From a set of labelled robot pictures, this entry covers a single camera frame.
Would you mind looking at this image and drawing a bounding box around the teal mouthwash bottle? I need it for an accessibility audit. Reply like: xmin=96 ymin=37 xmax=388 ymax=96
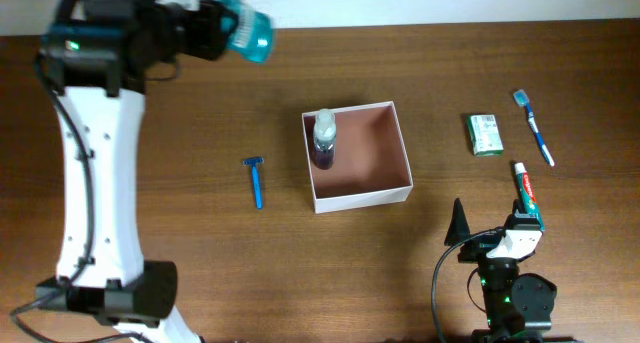
xmin=217 ymin=0 xmax=275 ymax=64

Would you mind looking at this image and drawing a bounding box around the clear bottle with purple liquid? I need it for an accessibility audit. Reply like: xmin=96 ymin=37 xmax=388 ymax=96
xmin=313 ymin=109 xmax=337 ymax=170

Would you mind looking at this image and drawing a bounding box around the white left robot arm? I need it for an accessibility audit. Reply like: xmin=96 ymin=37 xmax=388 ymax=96
xmin=35 ymin=0 xmax=273 ymax=342

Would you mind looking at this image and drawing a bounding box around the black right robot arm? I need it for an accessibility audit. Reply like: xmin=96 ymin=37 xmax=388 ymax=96
xmin=444 ymin=200 xmax=557 ymax=343

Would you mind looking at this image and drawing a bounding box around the green red toothpaste tube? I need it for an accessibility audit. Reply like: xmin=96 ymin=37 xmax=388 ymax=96
xmin=514 ymin=162 xmax=546 ymax=231

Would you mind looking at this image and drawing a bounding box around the green and white soap box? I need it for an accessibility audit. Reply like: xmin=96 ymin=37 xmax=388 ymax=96
xmin=467 ymin=114 xmax=504 ymax=156

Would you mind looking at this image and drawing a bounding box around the blue and white toothbrush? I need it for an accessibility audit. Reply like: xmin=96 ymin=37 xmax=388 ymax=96
xmin=513 ymin=89 xmax=555 ymax=167

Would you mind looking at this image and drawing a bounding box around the white cardboard box, brown inside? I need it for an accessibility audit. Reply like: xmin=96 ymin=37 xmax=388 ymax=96
xmin=302 ymin=101 xmax=413 ymax=214

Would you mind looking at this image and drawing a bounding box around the blue disposable razor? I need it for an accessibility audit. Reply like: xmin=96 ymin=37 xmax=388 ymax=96
xmin=243 ymin=157 xmax=264 ymax=209

